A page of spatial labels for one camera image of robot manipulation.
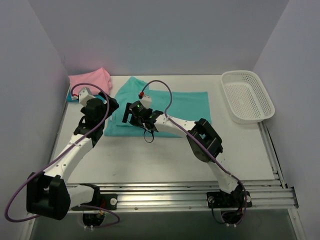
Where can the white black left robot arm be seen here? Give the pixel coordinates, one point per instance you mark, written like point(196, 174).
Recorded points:
point(47, 193)

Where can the folded pink t-shirt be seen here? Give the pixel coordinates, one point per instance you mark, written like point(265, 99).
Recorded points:
point(99, 77)

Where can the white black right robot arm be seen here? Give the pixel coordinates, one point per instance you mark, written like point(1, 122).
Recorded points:
point(204, 141)

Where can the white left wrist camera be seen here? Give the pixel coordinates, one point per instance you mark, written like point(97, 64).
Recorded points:
point(84, 96)

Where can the aluminium mounting rail frame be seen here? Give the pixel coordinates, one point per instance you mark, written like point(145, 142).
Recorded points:
point(165, 175)

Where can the mint green t-shirt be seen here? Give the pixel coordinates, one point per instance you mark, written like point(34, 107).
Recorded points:
point(190, 106)

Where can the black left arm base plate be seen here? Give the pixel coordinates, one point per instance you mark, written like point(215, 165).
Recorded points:
point(106, 201)

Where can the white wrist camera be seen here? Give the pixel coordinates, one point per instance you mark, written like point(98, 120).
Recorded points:
point(146, 101)
point(84, 96)

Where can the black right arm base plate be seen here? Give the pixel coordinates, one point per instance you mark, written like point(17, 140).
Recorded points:
point(220, 199)

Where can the white perforated plastic basket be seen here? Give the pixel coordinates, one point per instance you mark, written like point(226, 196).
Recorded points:
point(245, 97)

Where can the folded teal t-shirt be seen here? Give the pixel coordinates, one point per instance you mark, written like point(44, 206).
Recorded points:
point(72, 99)

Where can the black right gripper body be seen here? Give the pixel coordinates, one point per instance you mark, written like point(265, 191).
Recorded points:
point(130, 113)

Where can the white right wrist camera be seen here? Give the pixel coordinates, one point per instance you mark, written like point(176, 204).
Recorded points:
point(146, 101)

